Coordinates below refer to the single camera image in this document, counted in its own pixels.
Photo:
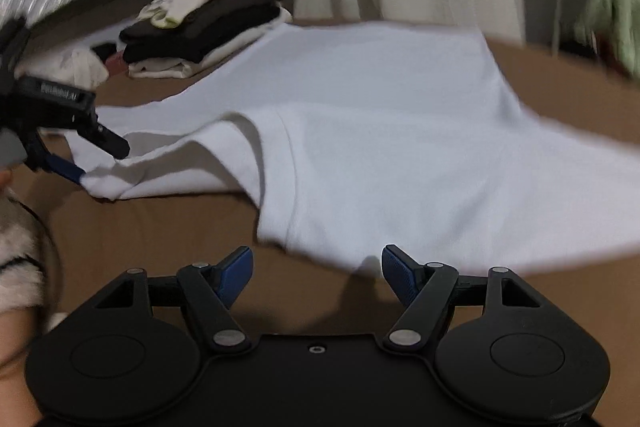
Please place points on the stack of folded clothes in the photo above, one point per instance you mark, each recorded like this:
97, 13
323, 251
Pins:
210, 27

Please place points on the green hanging cloth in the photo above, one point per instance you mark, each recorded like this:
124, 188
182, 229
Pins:
615, 7

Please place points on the brown window ledge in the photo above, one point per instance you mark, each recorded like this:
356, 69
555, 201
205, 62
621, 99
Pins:
85, 17

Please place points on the white t-shirt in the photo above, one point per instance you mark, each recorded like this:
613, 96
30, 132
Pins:
380, 132

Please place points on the white folded garment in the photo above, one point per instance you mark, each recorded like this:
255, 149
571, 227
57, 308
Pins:
165, 68

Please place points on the black crumpled garment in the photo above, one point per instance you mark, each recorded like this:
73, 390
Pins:
104, 51

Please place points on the cream printed crumpled garment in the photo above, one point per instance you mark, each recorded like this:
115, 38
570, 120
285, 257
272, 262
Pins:
82, 67

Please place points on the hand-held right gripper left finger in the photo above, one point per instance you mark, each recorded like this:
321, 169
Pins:
235, 274

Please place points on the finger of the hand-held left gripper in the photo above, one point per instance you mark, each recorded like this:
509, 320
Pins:
107, 141
62, 166

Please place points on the person's left leg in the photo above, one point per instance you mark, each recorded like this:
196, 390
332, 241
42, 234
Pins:
12, 342

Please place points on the person's left forearm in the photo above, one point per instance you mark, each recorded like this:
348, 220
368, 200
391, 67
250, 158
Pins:
20, 252

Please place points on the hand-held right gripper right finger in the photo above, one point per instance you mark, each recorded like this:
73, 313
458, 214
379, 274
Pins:
400, 274

